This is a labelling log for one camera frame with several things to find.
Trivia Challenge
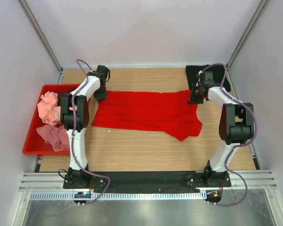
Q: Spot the light pink t shirt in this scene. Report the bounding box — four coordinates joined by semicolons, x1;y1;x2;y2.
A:
37;91;61;127

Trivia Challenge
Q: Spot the left aluminium frame post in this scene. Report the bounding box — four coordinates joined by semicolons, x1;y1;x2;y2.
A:
18;0;63;74

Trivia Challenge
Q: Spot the folded black t shirt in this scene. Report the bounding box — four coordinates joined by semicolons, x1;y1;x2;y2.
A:
185;65;231;92

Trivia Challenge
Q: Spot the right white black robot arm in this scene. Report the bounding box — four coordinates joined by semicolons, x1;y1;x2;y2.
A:
187;71;255;187

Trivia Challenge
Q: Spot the aluminium frame post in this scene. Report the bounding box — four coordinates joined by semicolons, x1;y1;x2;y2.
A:
226;0;271;71
18;0;63;74

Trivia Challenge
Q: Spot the aluminium front rail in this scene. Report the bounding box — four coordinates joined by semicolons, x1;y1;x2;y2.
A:
18;170;277;192

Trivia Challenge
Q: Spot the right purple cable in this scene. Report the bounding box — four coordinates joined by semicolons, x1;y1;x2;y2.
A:
198;63;259;207

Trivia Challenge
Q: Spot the dusty pink t shirt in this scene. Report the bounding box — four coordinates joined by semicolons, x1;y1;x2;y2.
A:
36;124;70;152

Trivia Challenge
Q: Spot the right aluminium frame post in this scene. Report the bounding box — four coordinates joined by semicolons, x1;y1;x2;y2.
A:
226;0;271;71

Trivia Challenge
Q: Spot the red plastic bin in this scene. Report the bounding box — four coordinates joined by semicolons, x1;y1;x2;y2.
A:
23;84;80;156

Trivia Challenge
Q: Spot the dark maroon t shirt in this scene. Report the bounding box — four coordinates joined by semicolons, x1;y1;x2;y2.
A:
57;87;74;96

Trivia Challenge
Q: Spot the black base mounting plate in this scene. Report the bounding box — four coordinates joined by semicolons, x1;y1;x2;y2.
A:
63;169;232;191

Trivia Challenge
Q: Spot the white slotted cable duct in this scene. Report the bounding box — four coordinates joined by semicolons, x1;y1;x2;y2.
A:
30;191;207;201

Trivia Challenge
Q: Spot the red t shirt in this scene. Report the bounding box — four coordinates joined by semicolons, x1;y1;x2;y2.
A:
92;90;202;141

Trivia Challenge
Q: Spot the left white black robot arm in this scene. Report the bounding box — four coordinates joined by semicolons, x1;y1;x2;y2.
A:
60;65;110;189

